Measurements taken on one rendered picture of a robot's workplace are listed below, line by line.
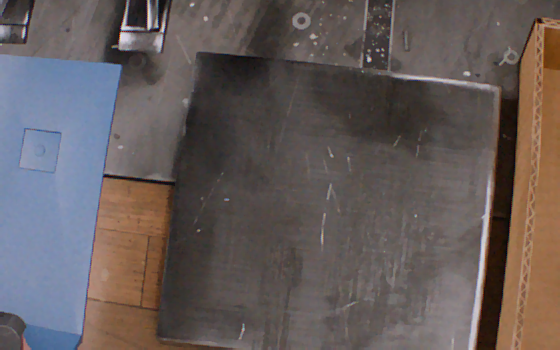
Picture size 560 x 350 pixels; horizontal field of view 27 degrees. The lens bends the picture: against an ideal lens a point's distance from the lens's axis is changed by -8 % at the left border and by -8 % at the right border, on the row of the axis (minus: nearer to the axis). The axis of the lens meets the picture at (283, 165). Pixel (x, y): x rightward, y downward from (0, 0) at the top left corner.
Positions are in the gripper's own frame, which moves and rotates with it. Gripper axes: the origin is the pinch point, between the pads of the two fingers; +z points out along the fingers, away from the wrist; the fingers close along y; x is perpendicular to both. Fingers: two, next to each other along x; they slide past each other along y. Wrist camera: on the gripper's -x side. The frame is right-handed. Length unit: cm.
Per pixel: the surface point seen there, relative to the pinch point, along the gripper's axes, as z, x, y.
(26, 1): 10.9, 2.4, 14.4
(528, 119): 11.4, -24.7, 11.0
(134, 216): 13.4, -4.4, 2.4
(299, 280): 9.9, -13.7, 1.3
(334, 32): 19.1, -14.0, 12.7
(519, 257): 7.1, -24.7, 4.8
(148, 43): 9.9, -4.9, 12.8
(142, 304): 10.9, -5.5, -1.7
